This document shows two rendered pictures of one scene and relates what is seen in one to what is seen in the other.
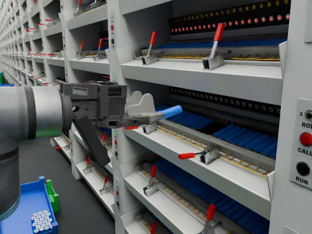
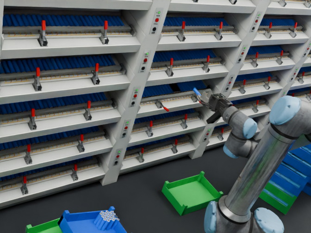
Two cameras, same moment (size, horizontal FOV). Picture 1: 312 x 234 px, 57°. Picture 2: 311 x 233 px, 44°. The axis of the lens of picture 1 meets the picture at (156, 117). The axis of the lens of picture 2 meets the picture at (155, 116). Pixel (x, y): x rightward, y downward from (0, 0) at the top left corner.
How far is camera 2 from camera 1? 233 cm
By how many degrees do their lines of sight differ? 97
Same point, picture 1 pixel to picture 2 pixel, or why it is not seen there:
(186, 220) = (172, 128)
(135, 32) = not seen: hidden behind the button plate
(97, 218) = (79, 196)
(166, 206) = (161, 131)
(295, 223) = not seen: hidden behind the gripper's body
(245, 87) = (218, 75)
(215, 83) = (208, 76)
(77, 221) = (82, 208)
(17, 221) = not seen: outside the picture
